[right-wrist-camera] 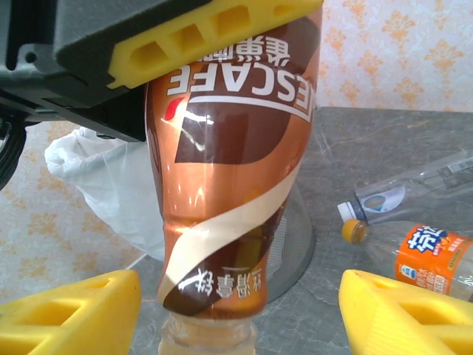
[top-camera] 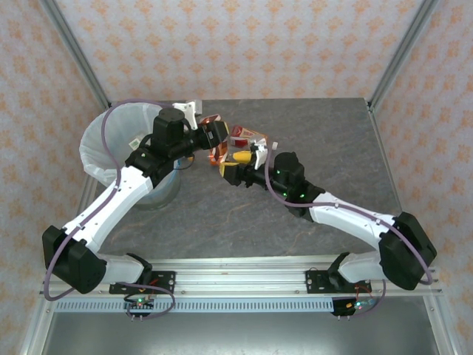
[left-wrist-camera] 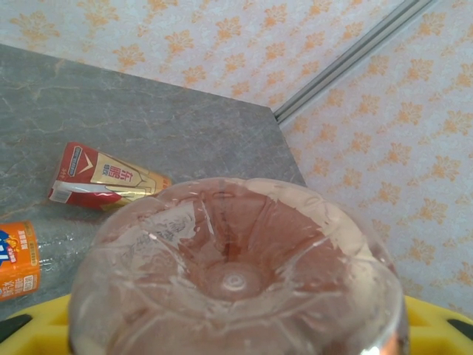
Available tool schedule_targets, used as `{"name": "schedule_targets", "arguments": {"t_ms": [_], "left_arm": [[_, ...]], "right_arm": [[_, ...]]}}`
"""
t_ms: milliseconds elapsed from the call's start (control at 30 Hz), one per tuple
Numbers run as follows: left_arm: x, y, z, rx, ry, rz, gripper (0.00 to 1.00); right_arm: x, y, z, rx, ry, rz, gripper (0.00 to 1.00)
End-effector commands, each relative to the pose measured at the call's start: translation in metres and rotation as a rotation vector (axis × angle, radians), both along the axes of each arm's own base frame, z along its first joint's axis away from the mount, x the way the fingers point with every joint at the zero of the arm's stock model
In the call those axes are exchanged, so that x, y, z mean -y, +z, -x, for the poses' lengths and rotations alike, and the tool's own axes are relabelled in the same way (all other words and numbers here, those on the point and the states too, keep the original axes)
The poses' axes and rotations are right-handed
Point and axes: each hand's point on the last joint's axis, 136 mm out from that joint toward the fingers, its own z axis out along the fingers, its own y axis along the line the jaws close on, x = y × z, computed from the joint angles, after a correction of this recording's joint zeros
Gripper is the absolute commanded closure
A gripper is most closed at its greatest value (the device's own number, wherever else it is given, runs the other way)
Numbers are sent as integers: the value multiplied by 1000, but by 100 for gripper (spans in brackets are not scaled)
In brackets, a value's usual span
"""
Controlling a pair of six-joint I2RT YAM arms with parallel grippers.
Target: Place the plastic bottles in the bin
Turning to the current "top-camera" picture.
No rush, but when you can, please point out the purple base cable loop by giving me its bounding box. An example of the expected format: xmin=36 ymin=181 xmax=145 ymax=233
xmin=332 ymin=279 xmax=388 ymax=319
xmin=123 ymin=282 xmax=178 ymax=320

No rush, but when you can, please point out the controller board with LEDs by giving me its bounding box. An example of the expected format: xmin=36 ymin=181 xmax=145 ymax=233
xmin=123 ymin=295 xmax=156 ymax=322
xmin=332 ymin=299 xmax=374 ymax=321

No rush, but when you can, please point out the grey metal base plate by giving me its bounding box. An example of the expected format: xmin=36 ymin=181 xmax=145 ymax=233
xmin=47 ymin=312 xmax=437 ymax=355

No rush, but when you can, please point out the aluminium table edge rail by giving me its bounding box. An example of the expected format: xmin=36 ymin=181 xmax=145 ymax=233
xmin=367 ymin=98 xmax=463 ymax=355
xmin=20 ymin=177 xmax=95 ymax=355

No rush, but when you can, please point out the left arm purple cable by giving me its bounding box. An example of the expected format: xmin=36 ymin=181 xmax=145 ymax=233
xmin=43 ymin=98 xmax=177 ymax=301

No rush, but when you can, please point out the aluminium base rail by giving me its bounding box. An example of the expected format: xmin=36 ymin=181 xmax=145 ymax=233
xmin=39 ymin=257 xmax=443 ymax=297

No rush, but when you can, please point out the red gold label bottle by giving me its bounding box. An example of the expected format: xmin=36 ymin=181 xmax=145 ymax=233
xmin=229 ymin=124 xmax=280 ymax=151

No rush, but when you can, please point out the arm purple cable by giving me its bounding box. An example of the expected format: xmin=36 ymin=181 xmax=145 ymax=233
xmin=264 ymin=153 xmax=434 ymax=285
xmin=43 ymin=98 xmax=177 ymax=301

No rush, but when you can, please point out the slotted grey cable duct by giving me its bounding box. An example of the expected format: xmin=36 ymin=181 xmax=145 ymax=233
xmin=54 ymin=297 xmax=337 ymax=314

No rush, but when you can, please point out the aluminium frame post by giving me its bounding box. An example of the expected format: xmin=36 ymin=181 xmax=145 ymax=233
xmin=367 ymin=0 xmax=443 ymax=112
xmin=38 ymin=0 xmax=112 ymax=108

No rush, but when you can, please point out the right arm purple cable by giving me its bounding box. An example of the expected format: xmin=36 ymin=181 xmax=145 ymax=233
xmin=264 ymin=153 xmax=434 ymax=285

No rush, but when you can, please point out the red label bottle red cap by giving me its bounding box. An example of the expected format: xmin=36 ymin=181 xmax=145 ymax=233
xmin=199 ymin=115 xmax=229 ymax=158

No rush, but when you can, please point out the white lined trash bin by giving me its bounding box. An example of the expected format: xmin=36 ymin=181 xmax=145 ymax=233
xmin=79 ymin=103 xmax=178 ymax=188

